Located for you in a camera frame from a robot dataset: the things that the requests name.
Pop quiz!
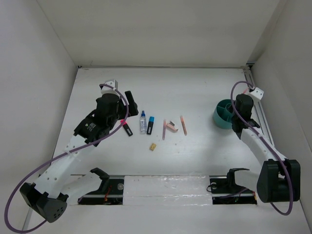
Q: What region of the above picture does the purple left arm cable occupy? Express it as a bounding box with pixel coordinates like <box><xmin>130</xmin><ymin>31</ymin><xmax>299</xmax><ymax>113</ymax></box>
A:
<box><xmin>4</xmin><ymin>83</ymin><xmax>130</xmax><ymax>232</ymax></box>

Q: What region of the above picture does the tan rectangular eraser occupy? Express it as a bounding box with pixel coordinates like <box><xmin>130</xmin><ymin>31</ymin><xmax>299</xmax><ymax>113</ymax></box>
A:
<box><xmin>149</xmin><ymin>143</ymin><xmax>156</xmax><ymax>151</ymax></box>

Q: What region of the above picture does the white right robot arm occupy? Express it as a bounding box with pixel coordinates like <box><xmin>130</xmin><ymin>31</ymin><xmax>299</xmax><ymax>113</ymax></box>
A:
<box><xmin>207</xmin><ymin>88</ymin><xmax>301</xmax><ymax>203</ymax></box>

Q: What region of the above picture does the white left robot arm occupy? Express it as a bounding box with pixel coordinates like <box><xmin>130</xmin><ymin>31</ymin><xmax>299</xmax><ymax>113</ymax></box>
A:
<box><xmin>19</xmin><ymin>91</ymin><xmax>138</xmax><ymax>223</ymax></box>

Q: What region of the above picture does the aluminium rail at right edge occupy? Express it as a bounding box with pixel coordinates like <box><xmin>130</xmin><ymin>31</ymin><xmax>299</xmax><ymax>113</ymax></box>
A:
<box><xmin>242</xmin><ymin>63</ymin><xmax>275</xmax><ymax>146</ymax></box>

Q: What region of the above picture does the teal round divided organizer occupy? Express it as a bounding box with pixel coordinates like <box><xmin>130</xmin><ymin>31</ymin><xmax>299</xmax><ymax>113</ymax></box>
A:
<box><xmin>213</xmin><ymin>99</ymin><xmax>233</xmax><ymax>130</ymax></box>

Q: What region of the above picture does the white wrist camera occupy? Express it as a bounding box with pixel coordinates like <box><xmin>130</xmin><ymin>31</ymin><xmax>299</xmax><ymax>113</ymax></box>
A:
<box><xmin>99</xmin><ymin>79</ymin><xmax>118</xmax><ymax>95</ymax></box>
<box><xmin>248</xmin><ymin>87</ymin><xmax>264</xmax><ymax>102</ymax></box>

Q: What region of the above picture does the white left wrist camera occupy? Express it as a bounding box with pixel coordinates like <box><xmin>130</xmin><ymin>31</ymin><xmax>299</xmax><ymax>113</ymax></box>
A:
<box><xmin>99</xmin><ymin>79</ymin><xmax>118</xmax><ymax>95</ymax></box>

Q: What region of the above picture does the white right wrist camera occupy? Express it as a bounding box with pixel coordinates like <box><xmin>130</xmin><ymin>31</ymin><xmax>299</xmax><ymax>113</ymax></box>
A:
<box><xmin>248</xmin><ymin>87</ymin><xmax>264</xmax><ymax>102</ymax></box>

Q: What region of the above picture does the blue and black highlighter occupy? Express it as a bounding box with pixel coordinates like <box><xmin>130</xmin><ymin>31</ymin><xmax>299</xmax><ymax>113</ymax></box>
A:
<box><xmin>147</xmin><ymin>116</ymin><xmax>155</xmax><ymax>135</ymax></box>

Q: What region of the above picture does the clear spray bottle blue cap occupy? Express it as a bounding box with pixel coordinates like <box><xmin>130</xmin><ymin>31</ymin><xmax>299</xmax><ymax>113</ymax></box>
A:
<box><xmin>140</xmin><ymin>111</ymin><xmax>147</xmax><ymax>134</ymax></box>

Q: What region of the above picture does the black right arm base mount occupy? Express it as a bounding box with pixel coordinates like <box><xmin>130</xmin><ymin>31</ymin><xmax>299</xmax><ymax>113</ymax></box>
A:
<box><xmin>206</xmin><ymin>168</ymin><xmax>257</xmax><ymax>205</ymax></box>

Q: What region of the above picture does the pink and black highlighter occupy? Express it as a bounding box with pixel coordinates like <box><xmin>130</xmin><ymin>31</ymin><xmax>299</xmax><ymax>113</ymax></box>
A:
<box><xmin>120</xmin><ymin>119</ymin><xmax>133</xmax><ymax>137</ymax></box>

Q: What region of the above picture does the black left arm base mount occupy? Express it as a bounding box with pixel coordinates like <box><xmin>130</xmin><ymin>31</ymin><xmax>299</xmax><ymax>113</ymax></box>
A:
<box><xmin>78</xmin><ymin>168</ymin><xmax>125</xmax><ymax>205</ymax></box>

